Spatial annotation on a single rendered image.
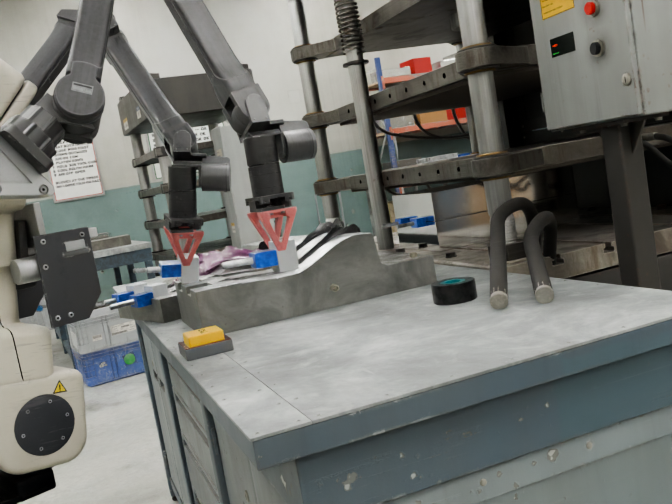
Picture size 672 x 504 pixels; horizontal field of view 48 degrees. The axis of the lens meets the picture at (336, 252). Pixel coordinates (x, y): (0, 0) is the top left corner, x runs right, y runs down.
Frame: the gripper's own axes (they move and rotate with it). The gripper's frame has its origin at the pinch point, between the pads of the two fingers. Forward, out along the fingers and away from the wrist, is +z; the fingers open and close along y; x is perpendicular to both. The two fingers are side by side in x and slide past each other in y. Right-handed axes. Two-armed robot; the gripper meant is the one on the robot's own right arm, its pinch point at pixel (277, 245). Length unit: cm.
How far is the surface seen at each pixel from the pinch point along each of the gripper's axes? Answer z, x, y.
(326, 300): 13.4, -11.0, 10.0
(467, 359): 15.3, -9.3, -46.4
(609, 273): 23, -86, 17
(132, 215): -5, -51, 745
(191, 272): 4.3, 11.7, 26.2
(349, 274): 9.2, -16.7, 10.0
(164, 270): 2.8, 17.0, 26.5
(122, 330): 64, 6, 368
